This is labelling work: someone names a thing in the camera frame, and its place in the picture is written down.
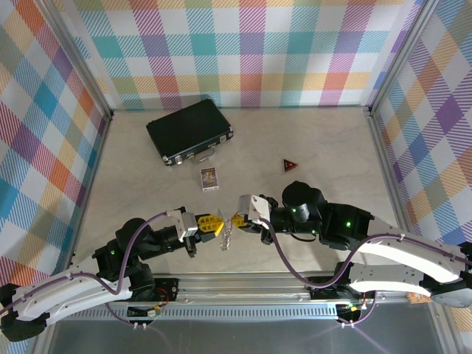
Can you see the clear plastic bag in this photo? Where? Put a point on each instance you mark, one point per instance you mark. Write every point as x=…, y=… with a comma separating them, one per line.
x=226, y=239

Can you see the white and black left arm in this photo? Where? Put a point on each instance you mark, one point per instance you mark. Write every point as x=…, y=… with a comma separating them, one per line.
x=73, y=293

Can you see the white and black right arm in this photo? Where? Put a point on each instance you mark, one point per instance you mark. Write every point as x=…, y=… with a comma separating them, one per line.
x=405, y=254

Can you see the small purple card box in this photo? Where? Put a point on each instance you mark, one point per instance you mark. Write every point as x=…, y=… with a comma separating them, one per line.
x=209, y=179

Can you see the dark red triangular badge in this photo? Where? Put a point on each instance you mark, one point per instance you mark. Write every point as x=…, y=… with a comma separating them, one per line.
x=289, y=165

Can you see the black case with metal trim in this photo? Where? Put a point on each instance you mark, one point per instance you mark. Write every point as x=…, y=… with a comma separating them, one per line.
x=188, y=129

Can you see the small orange circuit board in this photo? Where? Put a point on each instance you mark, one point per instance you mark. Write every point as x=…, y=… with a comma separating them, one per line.
x=418, y=297

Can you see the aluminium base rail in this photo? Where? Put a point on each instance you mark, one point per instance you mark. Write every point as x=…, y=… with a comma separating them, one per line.
x=239, y=291

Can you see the aluminium frame rail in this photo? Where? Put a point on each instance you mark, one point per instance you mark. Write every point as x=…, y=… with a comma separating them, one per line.
x=389, y=173
x=92, y=184

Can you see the aluminium frame post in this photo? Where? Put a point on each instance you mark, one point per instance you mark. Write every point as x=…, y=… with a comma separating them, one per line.
x=86, y=73
x=400, y=51

